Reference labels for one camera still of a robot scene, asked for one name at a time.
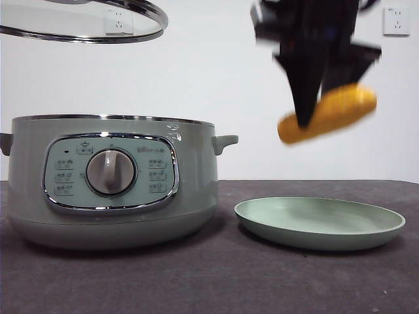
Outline yellow corn cob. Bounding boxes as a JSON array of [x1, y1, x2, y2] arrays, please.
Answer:
[[277, 81, 378, 145]]

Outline glass steamer lid green knob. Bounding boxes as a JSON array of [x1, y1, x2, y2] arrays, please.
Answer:
[[0, 0, 170, 44]]

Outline pale green round plate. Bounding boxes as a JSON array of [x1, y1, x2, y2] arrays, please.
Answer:
[[234, 195, 407, 253]]

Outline pale green electric steamer pot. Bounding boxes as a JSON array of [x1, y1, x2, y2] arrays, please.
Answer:
[[0, 114, 240, 252]]

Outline white wall socket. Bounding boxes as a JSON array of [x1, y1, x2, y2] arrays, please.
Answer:
[[382, 7, 411, 37], [104, 9, 136, 35]]

